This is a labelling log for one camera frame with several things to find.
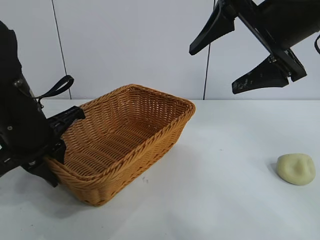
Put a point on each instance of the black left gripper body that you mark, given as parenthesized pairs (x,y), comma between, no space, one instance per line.
(25,125)

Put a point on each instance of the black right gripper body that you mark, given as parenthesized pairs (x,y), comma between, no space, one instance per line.
(282,22)

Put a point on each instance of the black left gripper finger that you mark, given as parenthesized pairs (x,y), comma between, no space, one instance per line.
(42,175)
(67,118)

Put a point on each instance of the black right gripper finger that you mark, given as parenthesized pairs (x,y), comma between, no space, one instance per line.
(262,78)
(215,35)

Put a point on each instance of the pale yellow egg yolk pastry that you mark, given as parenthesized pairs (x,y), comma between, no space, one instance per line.
(292,170)

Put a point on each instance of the woven tan wicker basket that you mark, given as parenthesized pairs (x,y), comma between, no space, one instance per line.
(120,140)

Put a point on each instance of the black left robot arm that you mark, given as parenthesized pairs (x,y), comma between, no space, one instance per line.
(8,55)

